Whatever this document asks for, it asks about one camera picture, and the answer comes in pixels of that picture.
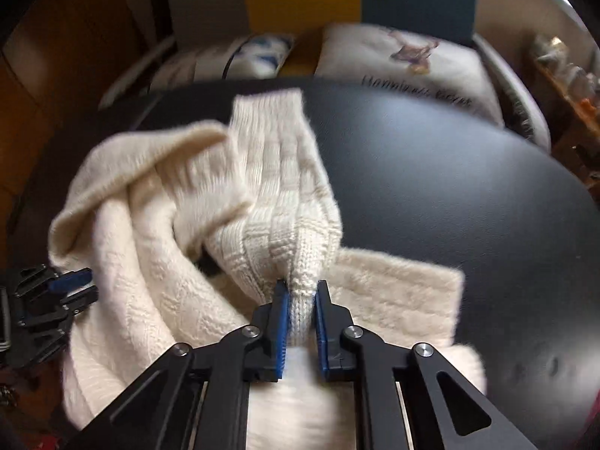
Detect grey yellow blue sofa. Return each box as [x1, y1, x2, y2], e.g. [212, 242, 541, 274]
[100, 0, 551, 150]

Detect brown leather wall panel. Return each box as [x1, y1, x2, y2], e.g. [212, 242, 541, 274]
[1, 0, 155, 221]

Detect triangle pattern white pillow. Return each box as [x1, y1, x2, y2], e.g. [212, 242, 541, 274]
[150, 33, 295, 92]

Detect cream knitted sweater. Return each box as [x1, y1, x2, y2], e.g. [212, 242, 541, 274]
[48, 90, 486, 449]

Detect wooden side desk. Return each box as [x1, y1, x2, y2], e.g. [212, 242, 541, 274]
[531, 31, 600, 152]

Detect deer print white pillow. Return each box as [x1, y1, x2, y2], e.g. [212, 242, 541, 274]
[315, 23, 504, 128]

